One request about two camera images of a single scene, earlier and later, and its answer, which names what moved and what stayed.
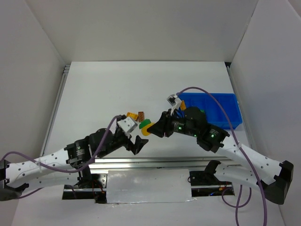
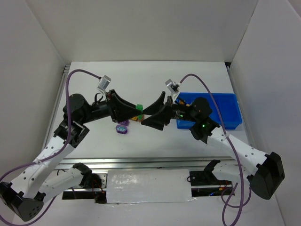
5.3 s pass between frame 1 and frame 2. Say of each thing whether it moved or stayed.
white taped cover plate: stayed
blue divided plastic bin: stayed
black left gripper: moved
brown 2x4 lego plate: stayed
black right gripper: moved
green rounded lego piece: moved
